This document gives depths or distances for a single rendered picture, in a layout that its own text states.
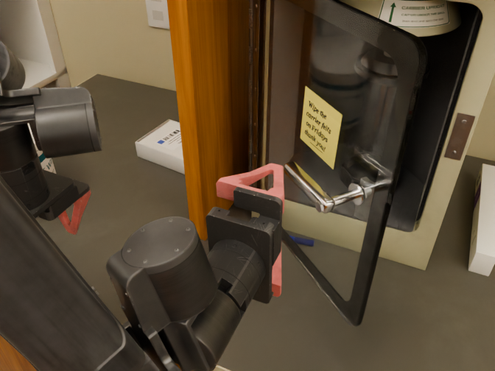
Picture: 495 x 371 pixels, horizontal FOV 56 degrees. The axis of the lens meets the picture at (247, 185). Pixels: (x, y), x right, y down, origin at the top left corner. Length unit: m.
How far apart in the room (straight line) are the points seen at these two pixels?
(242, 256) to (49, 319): 0.18
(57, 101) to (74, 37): 1.03
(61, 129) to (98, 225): 0.42
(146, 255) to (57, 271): 0.07
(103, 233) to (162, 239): 0.55
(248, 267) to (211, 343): 0.08
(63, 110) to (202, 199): 0.33
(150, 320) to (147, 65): 1.12
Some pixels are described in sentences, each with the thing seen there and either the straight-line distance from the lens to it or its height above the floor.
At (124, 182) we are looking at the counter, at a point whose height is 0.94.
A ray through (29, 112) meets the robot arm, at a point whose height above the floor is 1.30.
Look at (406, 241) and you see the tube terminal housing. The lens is 0.81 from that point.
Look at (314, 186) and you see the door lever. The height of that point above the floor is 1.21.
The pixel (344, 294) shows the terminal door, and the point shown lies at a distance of 0.65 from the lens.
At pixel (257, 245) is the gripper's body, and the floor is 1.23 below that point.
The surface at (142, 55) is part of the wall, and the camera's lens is 1.41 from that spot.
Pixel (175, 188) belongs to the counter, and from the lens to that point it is 0.97.
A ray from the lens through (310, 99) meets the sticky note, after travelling 0.58.
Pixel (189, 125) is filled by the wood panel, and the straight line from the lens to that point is 0.70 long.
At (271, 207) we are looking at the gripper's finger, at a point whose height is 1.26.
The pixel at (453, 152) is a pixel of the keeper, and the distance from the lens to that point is 0.70.
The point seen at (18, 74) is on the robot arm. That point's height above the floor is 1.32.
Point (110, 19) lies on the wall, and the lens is 1.43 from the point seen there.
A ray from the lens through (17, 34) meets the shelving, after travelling 1.72.
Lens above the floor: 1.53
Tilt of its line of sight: 38 degrees down
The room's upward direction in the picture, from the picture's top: straight up
